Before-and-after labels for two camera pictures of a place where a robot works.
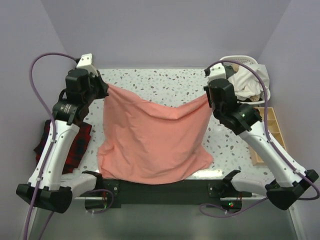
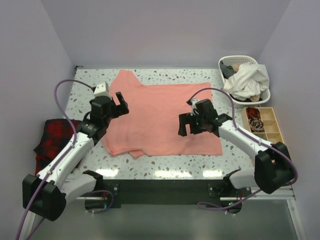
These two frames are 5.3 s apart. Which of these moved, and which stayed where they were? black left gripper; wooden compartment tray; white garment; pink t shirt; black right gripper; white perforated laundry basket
Moved: pink t shirt; black right gripper; black left gripper
Stayed: white perforated laundry basket; wooden compartment tray; white garment
